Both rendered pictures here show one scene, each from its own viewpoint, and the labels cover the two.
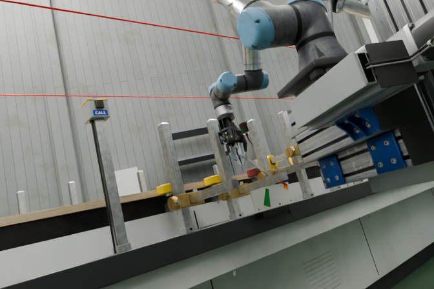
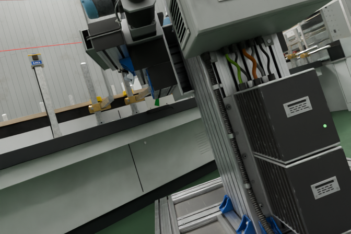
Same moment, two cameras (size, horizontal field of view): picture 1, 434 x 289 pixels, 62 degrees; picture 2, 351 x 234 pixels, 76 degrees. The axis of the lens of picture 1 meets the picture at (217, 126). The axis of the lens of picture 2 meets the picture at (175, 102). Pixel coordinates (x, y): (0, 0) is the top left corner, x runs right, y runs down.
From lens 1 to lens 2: 0.63 m
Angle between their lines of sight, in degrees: 17
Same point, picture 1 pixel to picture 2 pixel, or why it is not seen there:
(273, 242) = (162, 125)
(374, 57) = (92, 32)
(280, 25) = (98, 2)
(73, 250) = (42, 136)
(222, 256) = (124, 135)
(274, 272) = (173, 140)
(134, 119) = not seen: hidden behind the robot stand
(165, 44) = not seen: outside the picture
